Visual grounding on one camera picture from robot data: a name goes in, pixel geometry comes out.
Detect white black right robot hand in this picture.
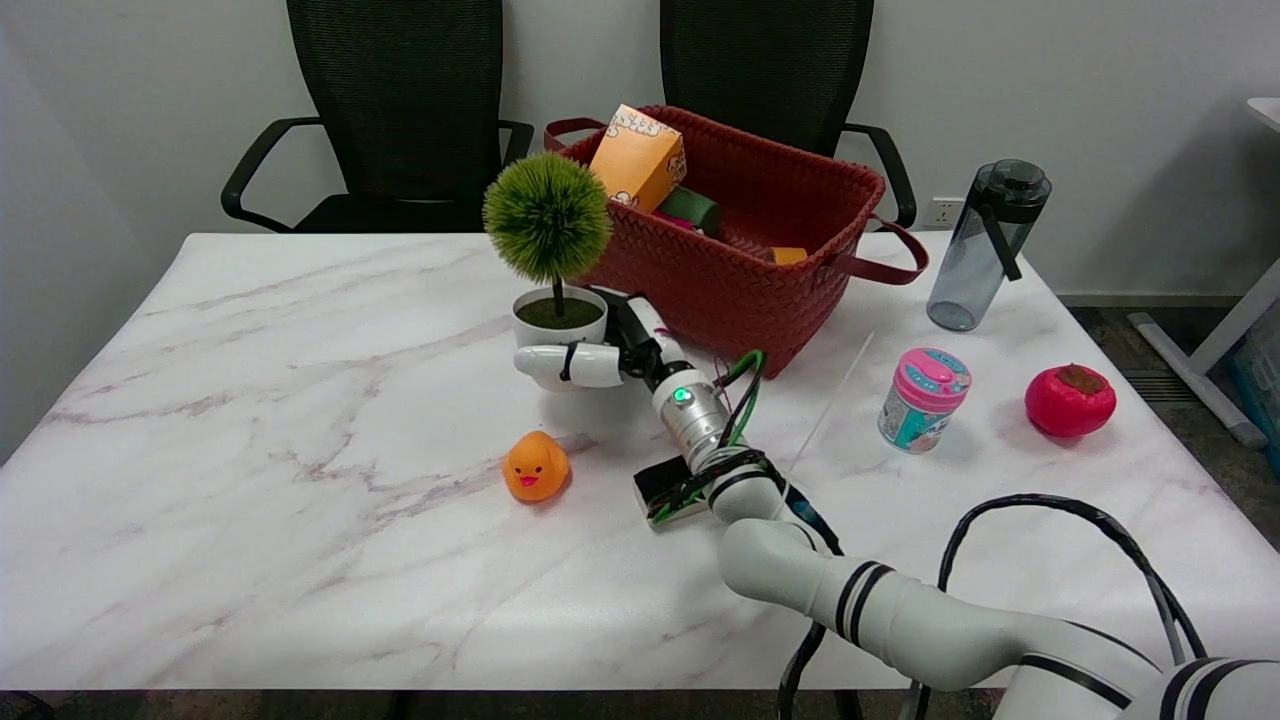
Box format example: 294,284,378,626
514,288,694,393

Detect green potted plant white pot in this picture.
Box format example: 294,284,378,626
482,152,613,351

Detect orange rubber duck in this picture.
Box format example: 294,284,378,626
501,430,571,503

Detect black whiteboard eraser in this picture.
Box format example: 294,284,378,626
633,456,717,529

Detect green box in basket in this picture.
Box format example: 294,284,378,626
657,186,723,238

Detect orange carton box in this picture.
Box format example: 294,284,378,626
588,104,688,214

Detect red woven basket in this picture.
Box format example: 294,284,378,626
543,105,930,381

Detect black mesh office chair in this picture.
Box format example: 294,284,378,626
221,0,536,234
660,0,918,229

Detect pink lid teal jar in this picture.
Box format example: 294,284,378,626
878,347,973,456

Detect grey transparent water bottle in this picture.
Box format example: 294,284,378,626
926,158,1053,333

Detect red persimmon toy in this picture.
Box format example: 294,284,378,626
1024,364,1118,439

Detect blue storage box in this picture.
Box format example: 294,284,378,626
1230,325,1280,446

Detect green black cable bundle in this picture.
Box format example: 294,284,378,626
648,350,847,557

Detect thin white cable tie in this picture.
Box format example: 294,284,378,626
785,330,877,481

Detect black cable loop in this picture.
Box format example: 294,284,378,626
778,494,1209,720

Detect white desk frame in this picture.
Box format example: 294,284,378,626
1128,97,1280,451

